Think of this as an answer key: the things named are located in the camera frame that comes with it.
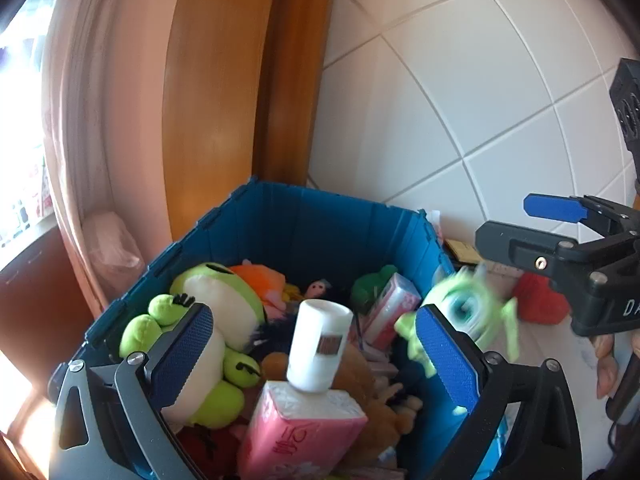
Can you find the wooden headboard frame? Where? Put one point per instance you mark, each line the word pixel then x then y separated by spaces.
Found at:
pixel 225 85

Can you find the yellow flat box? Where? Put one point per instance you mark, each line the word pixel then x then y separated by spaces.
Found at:
pixel 460 250

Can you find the blue plastic crate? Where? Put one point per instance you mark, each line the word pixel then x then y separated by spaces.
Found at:
pixel 325 220

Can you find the white plastic bottle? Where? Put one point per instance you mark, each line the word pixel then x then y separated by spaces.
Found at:
pixel 320 345

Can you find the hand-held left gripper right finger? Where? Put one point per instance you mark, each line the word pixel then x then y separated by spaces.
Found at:
pixel 445 360

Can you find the person's right hand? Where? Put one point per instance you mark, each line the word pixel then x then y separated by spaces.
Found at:
pixel 607 365

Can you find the green frog plush toy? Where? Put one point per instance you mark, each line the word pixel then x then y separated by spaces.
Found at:
pixel 215 285

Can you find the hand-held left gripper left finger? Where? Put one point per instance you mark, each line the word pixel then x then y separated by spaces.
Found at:
pixel 185 355

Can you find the dark furry plush toy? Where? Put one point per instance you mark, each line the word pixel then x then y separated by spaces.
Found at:
pixel 277 332

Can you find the pink curtain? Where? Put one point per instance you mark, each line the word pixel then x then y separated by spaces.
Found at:
pixel 100 110

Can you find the clear plastic bag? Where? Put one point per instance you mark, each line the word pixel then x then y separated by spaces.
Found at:
pixel 112 242

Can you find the brown bear plush toy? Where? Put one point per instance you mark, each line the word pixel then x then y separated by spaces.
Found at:
pixel 370 390

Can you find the red plush toy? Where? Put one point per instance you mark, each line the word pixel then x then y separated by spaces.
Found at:
pixel 542 300
pixel 205 445

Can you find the dark green plush toy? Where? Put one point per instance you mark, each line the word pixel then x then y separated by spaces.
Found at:
pixel 370 285

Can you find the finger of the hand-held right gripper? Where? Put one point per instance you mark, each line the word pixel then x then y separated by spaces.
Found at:
pixel 530 250
pixel 555 207

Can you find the orange plush toy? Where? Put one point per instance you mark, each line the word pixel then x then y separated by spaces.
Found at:
pixel 260 280

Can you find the small pink plush toy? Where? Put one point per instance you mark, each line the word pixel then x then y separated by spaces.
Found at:
pixel 317 287

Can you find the green one-eyed monster plush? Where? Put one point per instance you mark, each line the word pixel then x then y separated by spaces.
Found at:
pixel 465 305

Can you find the pink tissue pack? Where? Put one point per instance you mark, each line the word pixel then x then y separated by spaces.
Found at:
pixel 300 435
pixel 392 305

